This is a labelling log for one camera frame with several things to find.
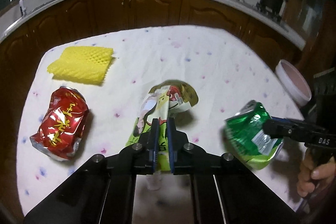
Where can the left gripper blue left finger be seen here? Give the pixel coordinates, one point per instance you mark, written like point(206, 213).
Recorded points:
point(153, 143)

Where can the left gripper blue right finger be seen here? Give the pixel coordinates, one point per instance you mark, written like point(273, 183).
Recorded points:
point(171, 138)

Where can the green juice pouch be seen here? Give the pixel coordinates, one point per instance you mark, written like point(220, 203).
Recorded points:
point(163, 101)

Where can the crushed green drink can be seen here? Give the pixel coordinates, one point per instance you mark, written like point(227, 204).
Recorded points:
point(245, 134)

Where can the pink white trash bin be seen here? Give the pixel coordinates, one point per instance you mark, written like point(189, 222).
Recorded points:
point(293, 82)

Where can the wooden kitchen cabinets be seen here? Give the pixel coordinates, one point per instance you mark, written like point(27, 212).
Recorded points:
point(70, 20)

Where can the person's right hand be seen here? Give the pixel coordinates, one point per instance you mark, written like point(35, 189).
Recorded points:
point(312, 178)

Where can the yellow foam fruit net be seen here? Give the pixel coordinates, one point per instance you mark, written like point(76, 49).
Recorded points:
point(82, 64)

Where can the crushed red drink can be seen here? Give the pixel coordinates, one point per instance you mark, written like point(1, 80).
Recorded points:
point(62, 127)

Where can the black stock pot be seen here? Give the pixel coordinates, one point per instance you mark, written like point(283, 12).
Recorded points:
point(271, 6)

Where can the gas stove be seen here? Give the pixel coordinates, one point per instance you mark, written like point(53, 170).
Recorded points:
point(250, 8)

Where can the sink faucet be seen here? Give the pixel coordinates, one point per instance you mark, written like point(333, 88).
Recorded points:
point(22, 8)

